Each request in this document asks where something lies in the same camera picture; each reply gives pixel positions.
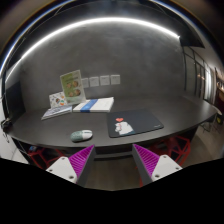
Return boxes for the green white computer mouse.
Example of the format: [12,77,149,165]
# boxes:
[70,130,93,143]

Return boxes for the red stool right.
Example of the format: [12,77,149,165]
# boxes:
[149,136,191,166]

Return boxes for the green upright menu card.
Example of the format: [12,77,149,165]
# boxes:
[60,70,86,105]

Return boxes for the white wall socket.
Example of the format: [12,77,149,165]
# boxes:
[100,75,110,86]
[82,78,89,88]
[89,77,99,87]
[111,75,120,85]

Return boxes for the white blue book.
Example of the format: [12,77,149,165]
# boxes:
[73,97,114,112]

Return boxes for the red stool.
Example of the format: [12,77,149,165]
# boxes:
[149,136,191,166]
[27,146,63,169]

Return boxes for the small illustrated card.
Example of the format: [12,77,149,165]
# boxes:
[49,92,67,108]

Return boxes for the black mouse pad with cartoon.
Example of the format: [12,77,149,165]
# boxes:
[107,109,164,138]

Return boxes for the flat grey magazine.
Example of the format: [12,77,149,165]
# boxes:
[42,105,72,120]

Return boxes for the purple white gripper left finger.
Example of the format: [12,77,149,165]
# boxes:
[47,145,96,187]

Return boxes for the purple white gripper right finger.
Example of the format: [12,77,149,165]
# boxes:
[132,144,182,186]

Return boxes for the dark glass partition frame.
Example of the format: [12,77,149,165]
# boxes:
[183,46,214,103]

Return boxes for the black monitor at left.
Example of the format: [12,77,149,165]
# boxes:
[6,82,26,122]

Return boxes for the red stool left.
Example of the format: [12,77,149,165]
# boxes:
[27,146,63,169]

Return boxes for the curved ceiling light strip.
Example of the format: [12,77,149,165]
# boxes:
[6,17,180,81]

